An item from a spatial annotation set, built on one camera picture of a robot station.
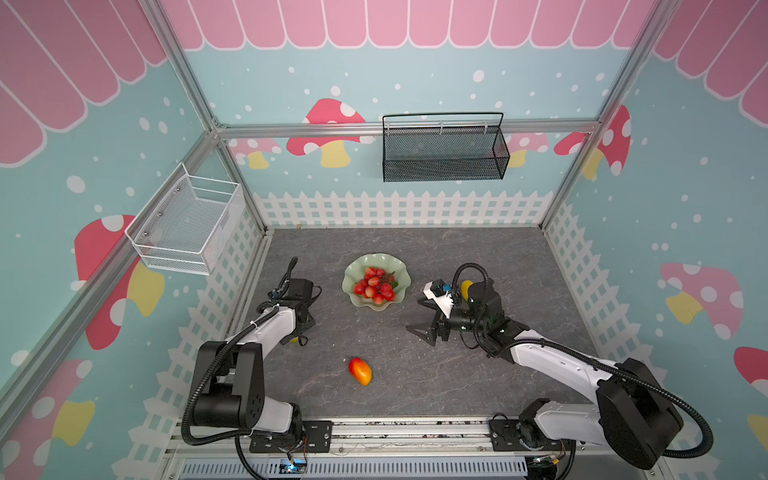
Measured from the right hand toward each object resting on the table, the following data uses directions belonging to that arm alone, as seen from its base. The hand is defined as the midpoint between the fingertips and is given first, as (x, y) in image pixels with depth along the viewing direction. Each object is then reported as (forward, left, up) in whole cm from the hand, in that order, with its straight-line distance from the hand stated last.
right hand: (413, 313), depth 77 cm
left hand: (+2, +35, -15) cm, 38 cm away
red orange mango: (-10, +14, -13) cm, 22 cm away
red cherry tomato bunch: (+17, +11, -11) cm, 23 cm away
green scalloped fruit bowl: (+23, +18, -13) cm, 32 cm away
